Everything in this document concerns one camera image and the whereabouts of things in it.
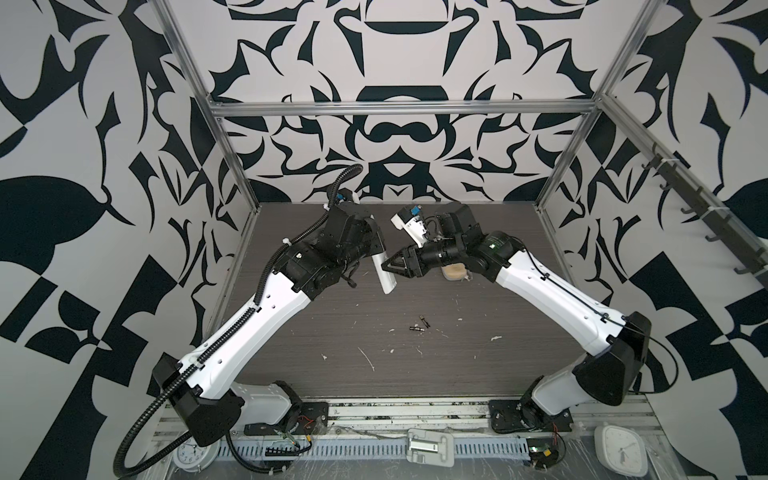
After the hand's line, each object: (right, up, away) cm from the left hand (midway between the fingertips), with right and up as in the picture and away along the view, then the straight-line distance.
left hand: (382, 223), depth 68 cm
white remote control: (+1, -13, +1) cm, 13 cm away
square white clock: (+54, -51, 0) cm, 74 cm away
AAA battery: (+13, -29, +22) cm, 38 cm away
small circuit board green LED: (+38, -53, +3) cm, 65 cm away
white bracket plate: (+11, -51, +1) cm, 52 cm away
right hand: (+1, -9, 0) cm, 9 cm away
